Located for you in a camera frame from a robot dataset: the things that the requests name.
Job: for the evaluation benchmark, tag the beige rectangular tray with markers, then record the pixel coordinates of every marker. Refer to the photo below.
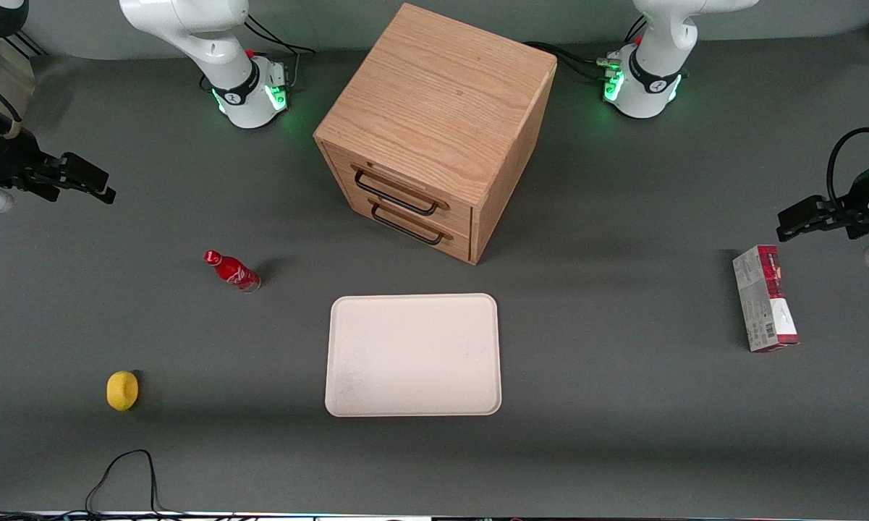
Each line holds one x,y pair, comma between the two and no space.
412,354

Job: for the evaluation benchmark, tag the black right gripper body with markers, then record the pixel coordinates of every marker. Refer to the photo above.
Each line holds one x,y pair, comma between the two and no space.
9,161

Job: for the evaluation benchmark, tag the aluminium frame rail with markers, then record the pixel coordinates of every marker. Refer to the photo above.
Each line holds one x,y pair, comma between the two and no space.
25,45

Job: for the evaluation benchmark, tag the yellow lemon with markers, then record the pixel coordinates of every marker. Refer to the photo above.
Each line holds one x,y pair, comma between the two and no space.
122,391

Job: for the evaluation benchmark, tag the grey and red carton box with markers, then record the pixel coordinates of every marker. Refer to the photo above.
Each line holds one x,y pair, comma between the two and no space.
763,304

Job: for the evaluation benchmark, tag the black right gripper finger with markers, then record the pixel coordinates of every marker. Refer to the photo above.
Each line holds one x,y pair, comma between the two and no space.
79,192
83,172

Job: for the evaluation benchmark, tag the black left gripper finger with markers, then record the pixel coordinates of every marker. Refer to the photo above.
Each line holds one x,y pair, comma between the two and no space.
803,212
814,228

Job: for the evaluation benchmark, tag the red cola bottle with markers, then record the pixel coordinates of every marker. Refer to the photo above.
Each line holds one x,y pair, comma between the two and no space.
231,272

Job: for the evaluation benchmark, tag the wooden drawer cabinet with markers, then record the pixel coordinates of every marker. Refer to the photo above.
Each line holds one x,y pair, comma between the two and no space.
441,94

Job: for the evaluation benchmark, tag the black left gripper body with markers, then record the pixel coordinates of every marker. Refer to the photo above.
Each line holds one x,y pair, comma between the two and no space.
854,210

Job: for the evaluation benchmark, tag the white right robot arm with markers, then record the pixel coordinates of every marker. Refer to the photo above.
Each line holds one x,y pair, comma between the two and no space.
210,43

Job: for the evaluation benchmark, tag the wooden drawer with inside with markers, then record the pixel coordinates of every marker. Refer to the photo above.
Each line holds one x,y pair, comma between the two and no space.
340,163

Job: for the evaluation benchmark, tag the beige plastic container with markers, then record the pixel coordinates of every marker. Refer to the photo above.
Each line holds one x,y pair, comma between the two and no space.
0,76

